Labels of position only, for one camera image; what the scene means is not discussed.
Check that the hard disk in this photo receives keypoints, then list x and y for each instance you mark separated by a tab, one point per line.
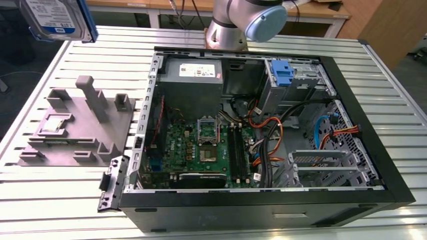
53	20

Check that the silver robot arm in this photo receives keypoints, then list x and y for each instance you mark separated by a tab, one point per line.
227	32

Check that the grey metal disk bay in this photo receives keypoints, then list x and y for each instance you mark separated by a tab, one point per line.
320	153

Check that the grey power supply unit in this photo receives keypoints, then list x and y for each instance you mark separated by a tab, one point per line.
189	97

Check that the green motherboard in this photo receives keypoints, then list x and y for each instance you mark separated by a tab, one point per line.
180	142

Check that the CPU socket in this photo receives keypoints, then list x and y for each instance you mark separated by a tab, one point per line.
209	155

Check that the black RAM slot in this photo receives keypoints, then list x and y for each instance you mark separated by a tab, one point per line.
243	155
233	155

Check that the grey metal drive cage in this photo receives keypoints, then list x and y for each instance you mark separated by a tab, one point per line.
283	97

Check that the black graphics card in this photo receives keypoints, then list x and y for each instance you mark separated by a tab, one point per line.
200	180

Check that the blue expansion slot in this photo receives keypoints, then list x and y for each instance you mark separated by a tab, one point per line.
155	165

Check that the blue plastic drive latch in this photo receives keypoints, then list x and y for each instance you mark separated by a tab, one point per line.
281	72

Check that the black PC case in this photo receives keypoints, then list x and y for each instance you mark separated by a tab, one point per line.
233	207

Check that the grey parts rack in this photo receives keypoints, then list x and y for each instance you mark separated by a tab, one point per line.
80	130

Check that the green RAM stick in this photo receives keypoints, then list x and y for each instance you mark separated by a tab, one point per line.
61	142

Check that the silver CPU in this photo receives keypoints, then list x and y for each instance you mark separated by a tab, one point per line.
52	125

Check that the wooden desk with white legs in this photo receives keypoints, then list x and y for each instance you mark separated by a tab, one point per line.
316	11

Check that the wooden cabinet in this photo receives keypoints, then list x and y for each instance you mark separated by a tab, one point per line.
394	30

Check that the hinged card retention bracket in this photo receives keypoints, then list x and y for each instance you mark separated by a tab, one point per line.
116	175

